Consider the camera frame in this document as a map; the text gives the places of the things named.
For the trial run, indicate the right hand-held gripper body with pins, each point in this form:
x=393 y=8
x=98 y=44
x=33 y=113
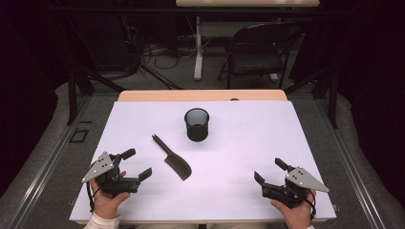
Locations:
x=286 y=195

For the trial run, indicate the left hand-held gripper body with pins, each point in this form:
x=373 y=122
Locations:
x=116 y=186

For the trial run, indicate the black comb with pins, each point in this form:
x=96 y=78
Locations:
x=178 y=167

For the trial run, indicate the person's left hand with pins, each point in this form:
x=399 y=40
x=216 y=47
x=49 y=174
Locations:
x=106 y=205

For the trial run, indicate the person's right hand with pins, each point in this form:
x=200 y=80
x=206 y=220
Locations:
x=297 y=218

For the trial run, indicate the white board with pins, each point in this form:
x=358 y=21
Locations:
x=229 y=152

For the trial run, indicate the black mesh pen cup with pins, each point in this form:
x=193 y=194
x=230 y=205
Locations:
x=197 y=132

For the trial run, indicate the black metal stand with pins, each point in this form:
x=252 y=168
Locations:
x=332 y=98
x=72 y=95

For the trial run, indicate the wooden table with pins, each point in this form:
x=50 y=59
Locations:
x=191 y=95

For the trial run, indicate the black folding chair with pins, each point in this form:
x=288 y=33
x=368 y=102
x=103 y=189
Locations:
x=254 y=63

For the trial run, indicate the white-legged wooden desk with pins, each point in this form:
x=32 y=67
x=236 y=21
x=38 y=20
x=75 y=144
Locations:
x=248 y=3

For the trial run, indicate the metal floor rail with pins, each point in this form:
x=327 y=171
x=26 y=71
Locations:
x=353 y=171
x=41 y=171

